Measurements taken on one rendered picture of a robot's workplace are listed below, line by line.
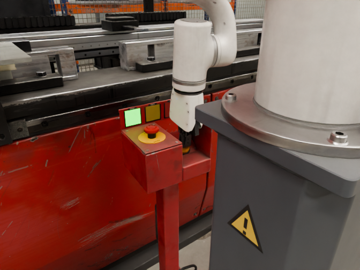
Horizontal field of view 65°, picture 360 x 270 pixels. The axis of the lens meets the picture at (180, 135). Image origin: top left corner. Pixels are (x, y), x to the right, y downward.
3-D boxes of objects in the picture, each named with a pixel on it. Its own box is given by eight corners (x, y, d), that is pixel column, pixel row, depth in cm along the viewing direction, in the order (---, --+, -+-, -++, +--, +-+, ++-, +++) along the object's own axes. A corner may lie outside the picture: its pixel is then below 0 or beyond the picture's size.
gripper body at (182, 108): (165, 80, 73) (164, 119, 79) (187, 94, 66) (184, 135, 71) (189, 76, 77) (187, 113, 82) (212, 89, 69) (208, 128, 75)
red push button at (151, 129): (148, 144, 72) (147, 131, 70) (141, 138, 75) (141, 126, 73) (162, 140, 74) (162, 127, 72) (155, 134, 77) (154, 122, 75)
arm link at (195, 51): (201, 69, 75) (167, 72, 72) (205, 16, 68) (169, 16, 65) (215, 80, 68) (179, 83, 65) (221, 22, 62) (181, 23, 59)
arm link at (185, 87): (165, 73, 71) (165, 84, 73) (184, 84, 65) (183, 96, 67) (192, 69, 75) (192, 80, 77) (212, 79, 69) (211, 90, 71)
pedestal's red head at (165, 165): (147, 195, 72) (143, 130, 64) (124, 166, 84) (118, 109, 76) (210, 171, 81) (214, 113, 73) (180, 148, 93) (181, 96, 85)
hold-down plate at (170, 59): (143, 73, 97) (142, 64, 96) (135, 69, 101) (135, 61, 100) (208, 62, 113) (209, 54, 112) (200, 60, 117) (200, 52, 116)
